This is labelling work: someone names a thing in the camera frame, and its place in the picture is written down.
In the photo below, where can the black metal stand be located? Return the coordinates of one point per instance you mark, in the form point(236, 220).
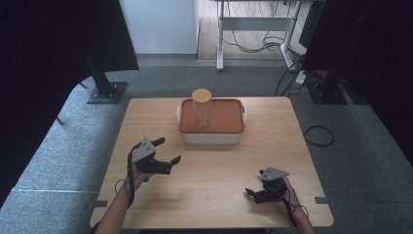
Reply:
point(105, 89)
point(326, 92)

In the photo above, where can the person's right hand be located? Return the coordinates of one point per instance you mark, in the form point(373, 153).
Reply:
point(290, 196)

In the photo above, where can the black upright panel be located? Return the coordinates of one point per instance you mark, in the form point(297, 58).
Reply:
point(311, 22)

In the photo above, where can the white desk frame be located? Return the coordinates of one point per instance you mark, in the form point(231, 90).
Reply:
point(256, 23)

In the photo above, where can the white box with orange lid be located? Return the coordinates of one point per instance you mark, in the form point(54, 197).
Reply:
point(227, 118)

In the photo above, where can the grey tape strip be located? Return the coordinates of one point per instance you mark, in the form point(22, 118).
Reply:
point(324, 201)
point(97, 204)

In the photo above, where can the black curtain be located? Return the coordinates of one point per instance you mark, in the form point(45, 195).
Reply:
point(373, 58)
point(42, 81)

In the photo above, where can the person's left hand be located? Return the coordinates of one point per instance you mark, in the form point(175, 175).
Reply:
point(138, 180)

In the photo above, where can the glass jar with yellow lid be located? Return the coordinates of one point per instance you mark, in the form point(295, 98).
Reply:
point(202, 109)

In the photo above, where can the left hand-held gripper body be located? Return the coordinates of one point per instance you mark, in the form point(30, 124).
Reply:
point(144, 155)

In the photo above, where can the white power strip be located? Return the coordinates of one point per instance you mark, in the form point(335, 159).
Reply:
point(301, 78)

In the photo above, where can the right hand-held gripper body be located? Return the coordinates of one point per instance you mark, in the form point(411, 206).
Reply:
point(272, 183)

